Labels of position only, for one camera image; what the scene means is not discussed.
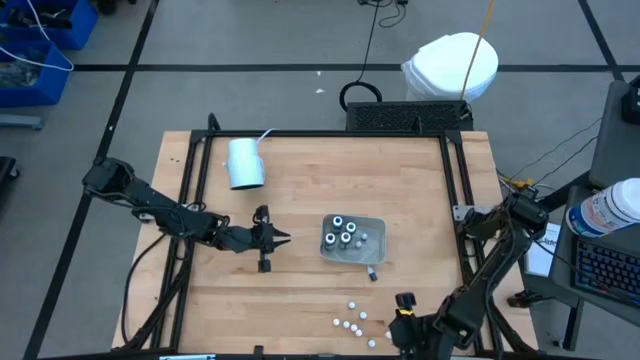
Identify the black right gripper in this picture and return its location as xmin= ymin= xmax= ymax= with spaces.
xmin=388 ymin=292 xmax=442 ymax=360

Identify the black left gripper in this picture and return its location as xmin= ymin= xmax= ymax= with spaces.
xmin=221 ymin=203 xmax=293 ymax=274

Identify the grey plastic bin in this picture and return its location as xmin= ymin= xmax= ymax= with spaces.
xmin=319 ymin=213 xmax=387 ymax=266

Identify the black caster foot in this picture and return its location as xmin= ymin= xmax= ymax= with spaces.
xmin=506 ymin=289 xmax=552 ymax=309

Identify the white paper sheet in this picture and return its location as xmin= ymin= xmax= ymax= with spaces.
xmin=527 ymin=222 xmax=563 ymax=278

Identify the dark grey desk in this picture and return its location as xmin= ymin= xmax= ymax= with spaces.
xmin=548 ymin=184 xmax=640 ymax=329

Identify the black perforated computer case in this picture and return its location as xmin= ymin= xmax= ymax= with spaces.
xmin=345 ymin=99 xmax=475 ymax=133

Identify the black backlit keyboard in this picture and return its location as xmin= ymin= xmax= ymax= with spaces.
xmin=573 ymin=238 xmax=640 ymax=308

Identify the white bagged trash bin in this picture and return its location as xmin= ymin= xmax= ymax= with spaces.
xmin=400 ymin=31 xmax=500 ymax=104

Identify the white wipes canister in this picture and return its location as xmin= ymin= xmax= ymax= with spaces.
xmin=565 ymin=177 xmax=640 ymax=239

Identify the blue storage bin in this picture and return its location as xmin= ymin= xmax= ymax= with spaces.
xmin=0 ymin=40 xmax=74 ymax=109
xmin=0 ymin=0 xmax=99 ymax=51

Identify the black floor object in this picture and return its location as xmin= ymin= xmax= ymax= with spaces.
xmin=0 ymin=156 xmax=22 ymax=195

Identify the grey metal bar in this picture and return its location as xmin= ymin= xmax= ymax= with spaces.
xmin=0 ymin=113 xmax=43 ymax=132

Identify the grey cart top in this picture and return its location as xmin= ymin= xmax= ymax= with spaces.
xmin=588 ymin=79 xmax=640 ymax=190

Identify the black device on cart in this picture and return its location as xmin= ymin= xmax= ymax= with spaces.
xmin=620 ymin=74 xmax=640 ymax=126

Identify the black aluminium table frame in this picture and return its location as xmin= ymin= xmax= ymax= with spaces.
xmin=112 ymin=112 xmax=540 ymax=360

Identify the grey metal mount plate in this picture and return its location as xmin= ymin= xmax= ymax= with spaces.
xmin=452 ymin=204 xmax=494 ymax=222

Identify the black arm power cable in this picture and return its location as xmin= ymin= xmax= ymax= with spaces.
xmin=119 ymin=232 xmax=169 ymax=346

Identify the black coiled floor cable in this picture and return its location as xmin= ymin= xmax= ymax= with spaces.
xmin=338 ymin=0 xmax=384 ymax=113

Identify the yellow wire bundle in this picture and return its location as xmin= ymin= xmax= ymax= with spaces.
xmin=499 ymin=174 xmax=537 ymax=191

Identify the black cable loop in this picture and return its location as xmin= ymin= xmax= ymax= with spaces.
xmin=357 ymin=0 xmax=410 ymax=29

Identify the yellow hanging cable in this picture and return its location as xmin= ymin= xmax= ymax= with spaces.
xmin=458 ymin=0 xmax=498 ymax=101

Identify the white floor cable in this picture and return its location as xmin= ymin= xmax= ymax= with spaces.
xmin=0 ymin=0 xmax=76 ymax=73

